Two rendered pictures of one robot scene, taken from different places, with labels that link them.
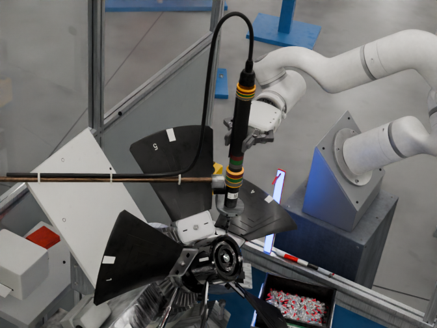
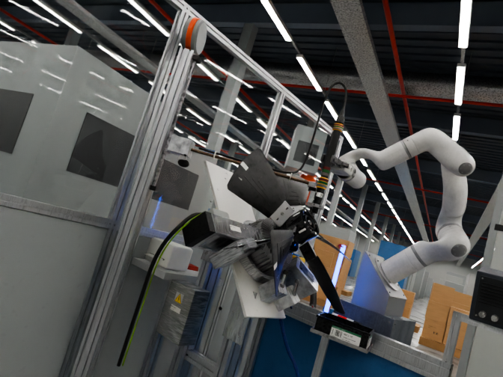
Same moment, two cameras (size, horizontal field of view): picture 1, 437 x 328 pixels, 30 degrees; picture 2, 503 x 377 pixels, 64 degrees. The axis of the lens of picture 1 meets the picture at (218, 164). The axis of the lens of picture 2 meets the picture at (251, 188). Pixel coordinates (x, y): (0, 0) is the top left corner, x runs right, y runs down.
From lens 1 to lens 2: 1.54 m
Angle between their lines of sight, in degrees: 46
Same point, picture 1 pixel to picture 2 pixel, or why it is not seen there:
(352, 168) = (386, 274)
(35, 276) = (180, 259)
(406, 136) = (423, 244)
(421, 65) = (436, 142)
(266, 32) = not seen: hidden behind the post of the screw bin
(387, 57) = (416, 137)
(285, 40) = not seen: hidden behind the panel
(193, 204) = (294, 200)
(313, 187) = (361, 281)
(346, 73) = (391, 149)
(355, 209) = (388, 295)
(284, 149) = not seen: outside the picture
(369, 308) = (399, 353)
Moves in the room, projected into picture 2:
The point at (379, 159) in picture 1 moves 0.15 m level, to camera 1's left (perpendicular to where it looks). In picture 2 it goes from (405, 263) to (373, 254)
